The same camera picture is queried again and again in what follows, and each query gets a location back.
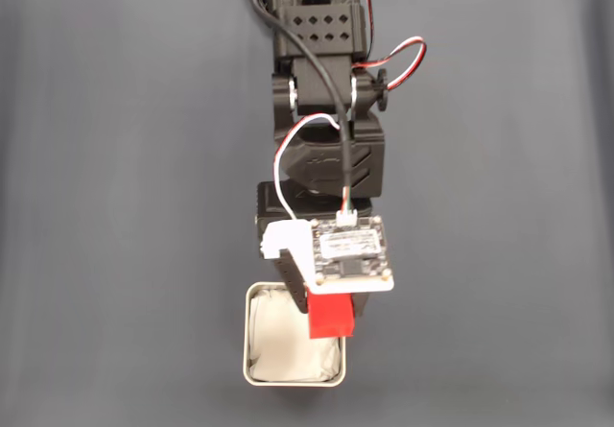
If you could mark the red cube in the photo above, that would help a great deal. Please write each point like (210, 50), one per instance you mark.
(331, 316)

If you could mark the square metal box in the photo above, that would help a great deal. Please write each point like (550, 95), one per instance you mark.
(246, 345)

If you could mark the white cloth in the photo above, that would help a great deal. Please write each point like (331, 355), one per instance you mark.
(278, 345)

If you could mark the grey table mat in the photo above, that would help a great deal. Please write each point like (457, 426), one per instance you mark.
(120, 168)

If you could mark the camera board on white mount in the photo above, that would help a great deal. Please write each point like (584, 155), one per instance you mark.
(350, 254)

